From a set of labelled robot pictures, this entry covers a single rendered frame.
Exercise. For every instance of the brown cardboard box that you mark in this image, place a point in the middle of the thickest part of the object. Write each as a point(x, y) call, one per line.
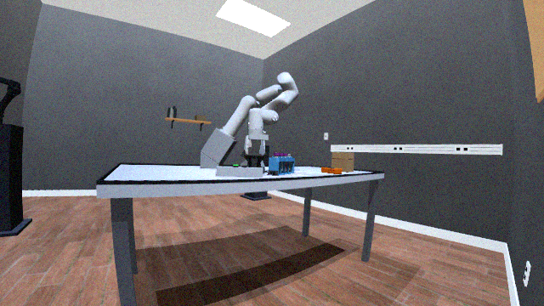
point(343, 160)

